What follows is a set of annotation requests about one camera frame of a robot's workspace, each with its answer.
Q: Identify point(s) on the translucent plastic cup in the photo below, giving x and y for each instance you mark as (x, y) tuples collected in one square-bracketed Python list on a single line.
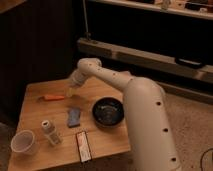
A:
[(24, 142)]

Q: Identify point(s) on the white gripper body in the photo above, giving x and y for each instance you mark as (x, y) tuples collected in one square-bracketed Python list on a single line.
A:
[(77, 79)]

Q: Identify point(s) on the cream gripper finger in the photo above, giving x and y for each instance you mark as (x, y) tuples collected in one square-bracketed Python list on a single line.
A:
[(69, 92)]

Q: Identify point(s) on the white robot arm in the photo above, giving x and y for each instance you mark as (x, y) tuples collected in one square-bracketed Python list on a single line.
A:
[(150, 136)]

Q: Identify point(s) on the metal pole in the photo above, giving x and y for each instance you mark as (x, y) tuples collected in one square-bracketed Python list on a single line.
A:
[(87, 33)]

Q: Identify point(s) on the black bowl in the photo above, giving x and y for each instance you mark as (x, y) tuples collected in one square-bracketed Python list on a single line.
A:
[(108, 112)]

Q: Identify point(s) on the wooden shelf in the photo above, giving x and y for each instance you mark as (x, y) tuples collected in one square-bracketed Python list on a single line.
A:
[(149, 7)]

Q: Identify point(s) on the clear plastic bottle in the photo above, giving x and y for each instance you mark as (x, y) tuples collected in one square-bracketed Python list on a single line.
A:
[(51, 132)]

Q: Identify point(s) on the black case handle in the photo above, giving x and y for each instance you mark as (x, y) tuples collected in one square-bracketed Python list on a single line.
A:
[(190, 64)]

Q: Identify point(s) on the white rectangular box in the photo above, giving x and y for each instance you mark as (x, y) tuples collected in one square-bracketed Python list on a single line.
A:
[(83, 147)]

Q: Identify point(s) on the long grey case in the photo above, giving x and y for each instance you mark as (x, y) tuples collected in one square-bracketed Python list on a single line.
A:
[(144, 59)]

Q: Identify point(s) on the wooden table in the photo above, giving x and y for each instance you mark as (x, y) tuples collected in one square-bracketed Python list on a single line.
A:
[(102, 142)]

